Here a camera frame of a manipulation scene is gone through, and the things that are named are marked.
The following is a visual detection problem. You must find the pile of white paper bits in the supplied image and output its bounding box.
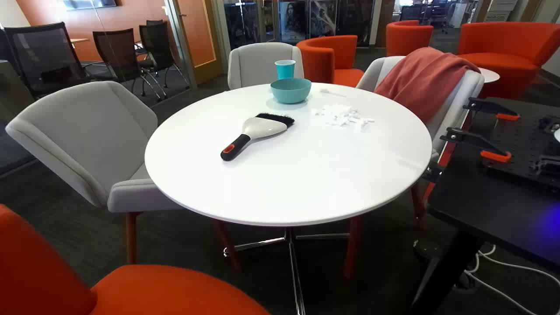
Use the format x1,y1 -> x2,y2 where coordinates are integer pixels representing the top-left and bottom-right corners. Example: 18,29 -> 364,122
313,102 -> 373,127

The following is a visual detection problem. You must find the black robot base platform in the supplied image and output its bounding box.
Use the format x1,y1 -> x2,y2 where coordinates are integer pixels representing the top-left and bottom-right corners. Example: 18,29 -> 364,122
408,95 -> 560,315

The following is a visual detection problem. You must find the teal bowl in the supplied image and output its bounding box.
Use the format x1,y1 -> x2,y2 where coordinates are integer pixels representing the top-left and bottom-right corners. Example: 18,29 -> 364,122
271,78 -> 312,104

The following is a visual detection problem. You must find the round white table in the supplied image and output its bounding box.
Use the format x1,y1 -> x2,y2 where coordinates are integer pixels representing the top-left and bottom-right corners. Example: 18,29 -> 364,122
144,80 -> 434,315

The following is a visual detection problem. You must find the teal plastic cup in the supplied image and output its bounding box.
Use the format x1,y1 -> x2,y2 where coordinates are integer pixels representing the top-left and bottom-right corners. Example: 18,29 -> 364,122
275,59 -> 296,78

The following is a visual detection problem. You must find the grey armchair far side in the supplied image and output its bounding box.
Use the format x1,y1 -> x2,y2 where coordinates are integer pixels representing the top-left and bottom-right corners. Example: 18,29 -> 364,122
228,41 -> 305,88

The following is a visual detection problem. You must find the salmon pink blanket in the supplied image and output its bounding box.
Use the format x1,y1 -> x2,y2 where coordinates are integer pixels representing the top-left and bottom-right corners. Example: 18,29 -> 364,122
375,46 -> 480,122

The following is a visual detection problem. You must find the grey armchair with blanket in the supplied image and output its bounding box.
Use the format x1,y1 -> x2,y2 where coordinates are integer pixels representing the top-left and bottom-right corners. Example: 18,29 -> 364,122
355,55 -> 483,153

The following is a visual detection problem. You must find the small orange armchair background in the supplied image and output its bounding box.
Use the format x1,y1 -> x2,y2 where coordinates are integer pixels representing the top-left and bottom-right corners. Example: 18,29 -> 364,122
385,18 -> 434,55

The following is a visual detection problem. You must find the large grey armchair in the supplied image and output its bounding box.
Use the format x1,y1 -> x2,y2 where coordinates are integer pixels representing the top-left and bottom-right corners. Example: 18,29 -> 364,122
5,80 -> 175,263

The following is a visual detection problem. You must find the orange black clamp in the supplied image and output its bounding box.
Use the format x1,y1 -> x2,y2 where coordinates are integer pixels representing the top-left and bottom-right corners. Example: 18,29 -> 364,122
443,127 -> 511,164
467,97 -> 520,120

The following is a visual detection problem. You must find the black mesh office chair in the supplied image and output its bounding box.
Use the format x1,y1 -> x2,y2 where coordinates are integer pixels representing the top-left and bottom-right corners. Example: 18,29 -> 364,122
5,22 -> 110,97

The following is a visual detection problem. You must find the orange sofa background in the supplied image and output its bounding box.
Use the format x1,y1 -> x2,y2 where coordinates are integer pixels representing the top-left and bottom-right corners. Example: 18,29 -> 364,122
457,20 -> 560,97

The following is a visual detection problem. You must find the orange chair near robot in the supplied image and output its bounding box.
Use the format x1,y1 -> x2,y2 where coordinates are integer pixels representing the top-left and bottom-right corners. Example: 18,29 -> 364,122
0,204 -> 270,315

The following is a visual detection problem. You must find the white cable on floor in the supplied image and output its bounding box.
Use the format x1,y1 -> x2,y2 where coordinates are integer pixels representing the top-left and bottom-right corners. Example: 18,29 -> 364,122
462,242 -> 560,315

